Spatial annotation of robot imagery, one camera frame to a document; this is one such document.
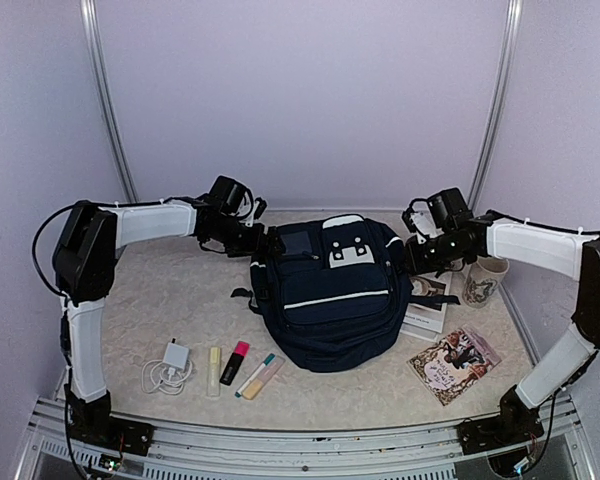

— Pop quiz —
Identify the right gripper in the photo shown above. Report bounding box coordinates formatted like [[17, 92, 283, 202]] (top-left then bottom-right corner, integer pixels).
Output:
[[397, 228, 469, 275]]

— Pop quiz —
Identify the white charger with cable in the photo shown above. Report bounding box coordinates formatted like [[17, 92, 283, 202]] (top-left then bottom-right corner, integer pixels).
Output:
[[140, 339, 194, 396]]

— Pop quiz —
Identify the white patterned mug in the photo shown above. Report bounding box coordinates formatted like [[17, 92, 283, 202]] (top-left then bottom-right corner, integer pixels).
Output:
[[462, 257, 509, 308]]

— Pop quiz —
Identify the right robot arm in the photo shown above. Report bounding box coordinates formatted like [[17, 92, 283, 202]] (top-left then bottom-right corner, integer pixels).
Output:
[[402, 188, 600, 454]]

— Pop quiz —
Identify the front aluminium rail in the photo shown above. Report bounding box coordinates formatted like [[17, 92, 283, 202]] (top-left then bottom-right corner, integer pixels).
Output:
[[10, 396, 600, 479]]

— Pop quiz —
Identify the orange pastel highlighter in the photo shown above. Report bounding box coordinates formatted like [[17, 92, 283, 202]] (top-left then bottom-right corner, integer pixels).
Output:
[[242, 356, 285, 400]]

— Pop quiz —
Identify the coffee cover white book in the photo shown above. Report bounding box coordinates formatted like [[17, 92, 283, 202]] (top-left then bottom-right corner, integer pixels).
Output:
[[400, 272, 452, 342]]

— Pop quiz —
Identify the illustrated floral cover book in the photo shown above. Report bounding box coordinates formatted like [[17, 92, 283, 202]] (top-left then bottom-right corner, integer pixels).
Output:
[[408, 326, 502, 406]]

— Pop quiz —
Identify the aluminium frame post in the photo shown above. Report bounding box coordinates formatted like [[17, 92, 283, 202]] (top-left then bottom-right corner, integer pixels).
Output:
[[80, 0, 139, 203], [468, 0, 524, 211]]

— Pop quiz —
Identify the left aluminium frame post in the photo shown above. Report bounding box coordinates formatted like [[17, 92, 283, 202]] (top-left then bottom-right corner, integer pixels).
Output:
[[80, 0, 139, 203]]

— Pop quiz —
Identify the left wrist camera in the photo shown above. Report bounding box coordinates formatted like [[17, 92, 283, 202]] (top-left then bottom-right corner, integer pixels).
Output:
[[236, 197, 268, 227]]

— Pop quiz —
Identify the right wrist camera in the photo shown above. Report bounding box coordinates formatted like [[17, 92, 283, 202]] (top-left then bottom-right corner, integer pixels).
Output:
[[401, 198, 438, 245]]

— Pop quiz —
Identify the pink black highlighter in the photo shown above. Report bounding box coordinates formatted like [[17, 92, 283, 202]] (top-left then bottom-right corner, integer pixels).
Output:
[[220, 341, 250, 386]]

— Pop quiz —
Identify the navy blue backpack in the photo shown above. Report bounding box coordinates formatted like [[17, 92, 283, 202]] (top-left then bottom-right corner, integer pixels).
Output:
[[229, 213, 459, 374]]

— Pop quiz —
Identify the teal white marker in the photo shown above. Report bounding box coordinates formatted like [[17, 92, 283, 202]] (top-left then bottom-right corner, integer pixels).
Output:
[[234, 353, 276, 398]]

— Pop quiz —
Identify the right aluminium frame post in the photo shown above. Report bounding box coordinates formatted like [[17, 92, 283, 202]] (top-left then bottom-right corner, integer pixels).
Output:
[[468, 0, 524, 211]]

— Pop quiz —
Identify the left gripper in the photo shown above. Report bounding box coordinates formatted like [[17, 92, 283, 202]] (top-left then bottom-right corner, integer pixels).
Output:
[[209, 215, 287, 257]]

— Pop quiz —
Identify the yellow highlighter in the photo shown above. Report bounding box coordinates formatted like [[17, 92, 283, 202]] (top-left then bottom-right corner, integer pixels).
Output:
[[206, 346, 222, 397]]

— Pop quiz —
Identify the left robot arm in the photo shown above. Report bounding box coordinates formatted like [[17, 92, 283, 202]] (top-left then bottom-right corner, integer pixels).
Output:
[[43, 176, 272, 455]]

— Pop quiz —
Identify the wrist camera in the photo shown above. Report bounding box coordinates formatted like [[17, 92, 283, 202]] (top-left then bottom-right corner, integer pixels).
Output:
[[401, 198, 438, 245], [236, 197, 268, 227]]

